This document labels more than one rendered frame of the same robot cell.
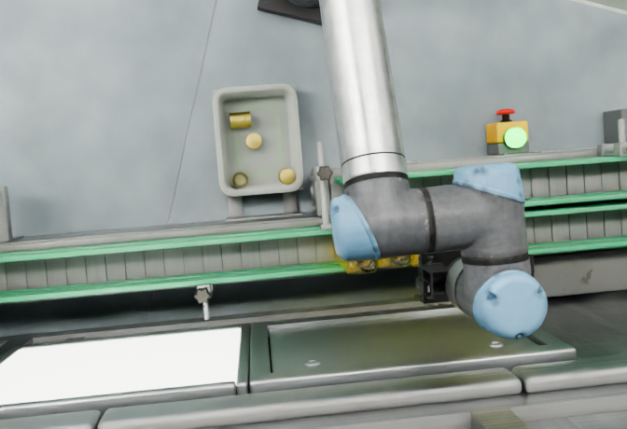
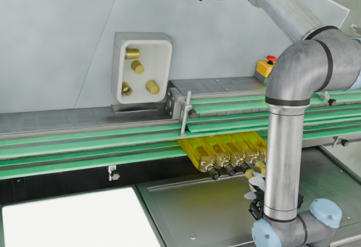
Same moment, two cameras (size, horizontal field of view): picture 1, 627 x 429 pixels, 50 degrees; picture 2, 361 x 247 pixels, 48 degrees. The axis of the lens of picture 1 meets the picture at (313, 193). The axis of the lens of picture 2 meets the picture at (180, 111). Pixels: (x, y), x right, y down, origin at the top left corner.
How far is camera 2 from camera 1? 0.78 m
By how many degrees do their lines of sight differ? 34
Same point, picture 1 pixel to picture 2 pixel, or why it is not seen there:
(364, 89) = (291, 178)
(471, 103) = (254, 48)
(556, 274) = not seen: hidden behind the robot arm
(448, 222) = (311, 239)
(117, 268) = not seen: hidden behind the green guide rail
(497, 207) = (331, 232)
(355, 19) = (295, 138)
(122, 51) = not seen: outside the picture
